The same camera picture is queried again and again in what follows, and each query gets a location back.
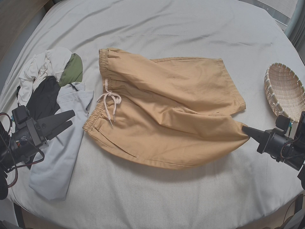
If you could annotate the white garment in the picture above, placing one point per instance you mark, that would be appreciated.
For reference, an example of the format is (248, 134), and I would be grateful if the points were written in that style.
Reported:
(47, 61)

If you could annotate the pale grey garment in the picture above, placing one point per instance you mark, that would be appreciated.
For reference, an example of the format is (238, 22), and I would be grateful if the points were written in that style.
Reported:
(62, 151)

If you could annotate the tan shorts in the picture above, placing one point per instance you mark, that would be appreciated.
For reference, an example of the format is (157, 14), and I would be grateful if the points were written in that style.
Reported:
(166, 104)

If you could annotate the black garment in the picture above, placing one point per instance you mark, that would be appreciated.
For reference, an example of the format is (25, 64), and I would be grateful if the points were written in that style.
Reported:
(45, 96)

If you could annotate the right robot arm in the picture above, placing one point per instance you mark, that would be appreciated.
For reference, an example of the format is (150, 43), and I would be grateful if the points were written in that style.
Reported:
(297, 151)

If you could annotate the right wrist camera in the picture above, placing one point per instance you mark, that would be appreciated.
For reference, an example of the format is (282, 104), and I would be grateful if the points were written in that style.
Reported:
(282, 124)

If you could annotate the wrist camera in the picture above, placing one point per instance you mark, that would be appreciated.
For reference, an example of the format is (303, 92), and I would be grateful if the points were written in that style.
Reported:
(20, 114)
(282, 124)

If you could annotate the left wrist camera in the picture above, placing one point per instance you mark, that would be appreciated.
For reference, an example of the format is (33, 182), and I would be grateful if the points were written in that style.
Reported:
(20, 114)

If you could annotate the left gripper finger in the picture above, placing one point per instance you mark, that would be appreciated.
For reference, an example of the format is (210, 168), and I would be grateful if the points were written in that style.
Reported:
(60, 129)
(47, 125)

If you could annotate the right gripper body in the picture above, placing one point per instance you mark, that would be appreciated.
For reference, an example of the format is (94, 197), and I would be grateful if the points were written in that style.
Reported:
(274, 144)

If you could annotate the bed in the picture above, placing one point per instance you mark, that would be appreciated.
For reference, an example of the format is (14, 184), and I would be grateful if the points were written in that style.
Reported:
(166, 20)

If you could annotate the green garment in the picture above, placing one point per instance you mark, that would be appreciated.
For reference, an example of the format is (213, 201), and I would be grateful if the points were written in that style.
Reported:
(73, 70)

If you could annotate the round woven basket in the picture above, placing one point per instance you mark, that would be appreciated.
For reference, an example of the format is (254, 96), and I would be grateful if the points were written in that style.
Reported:
(283, 87)

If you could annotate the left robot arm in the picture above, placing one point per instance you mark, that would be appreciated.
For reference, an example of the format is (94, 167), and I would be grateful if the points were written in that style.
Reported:
(3, 137)

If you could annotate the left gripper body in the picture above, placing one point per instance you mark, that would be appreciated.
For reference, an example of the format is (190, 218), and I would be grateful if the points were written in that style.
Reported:
(26, 144)

